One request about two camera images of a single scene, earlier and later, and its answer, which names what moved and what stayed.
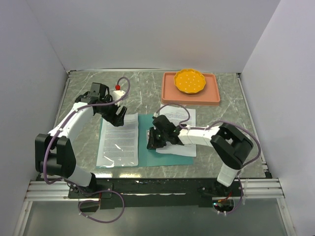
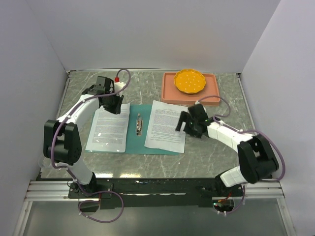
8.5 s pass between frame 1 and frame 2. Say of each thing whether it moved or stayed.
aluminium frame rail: stayed
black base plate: stayed
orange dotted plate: stayed
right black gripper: moved
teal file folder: moved
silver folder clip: moved
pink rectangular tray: stayed
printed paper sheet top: moved
